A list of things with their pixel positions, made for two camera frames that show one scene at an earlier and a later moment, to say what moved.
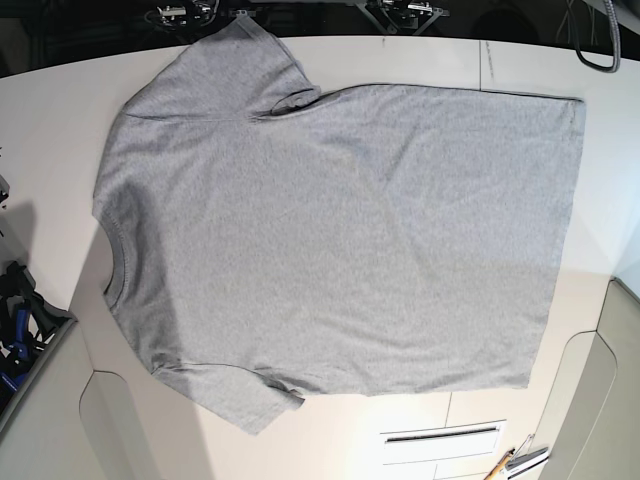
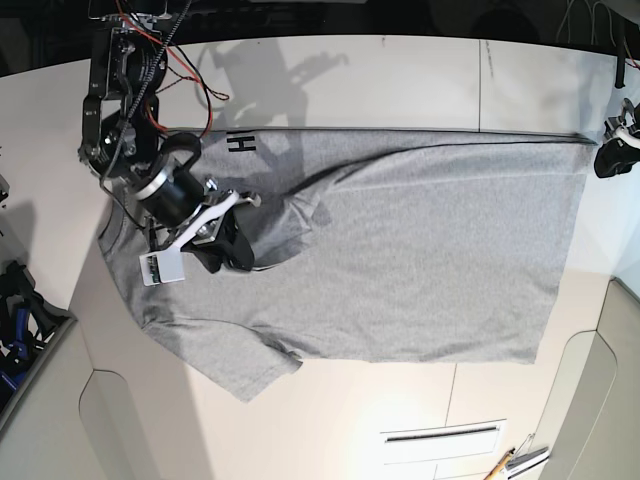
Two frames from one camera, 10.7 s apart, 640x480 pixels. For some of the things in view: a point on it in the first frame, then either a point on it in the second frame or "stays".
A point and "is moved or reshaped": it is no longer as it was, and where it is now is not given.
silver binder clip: x=523 y=454 stays
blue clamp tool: x=21 y=348 stays
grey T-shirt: x=268 y=239 is moved or reshaped
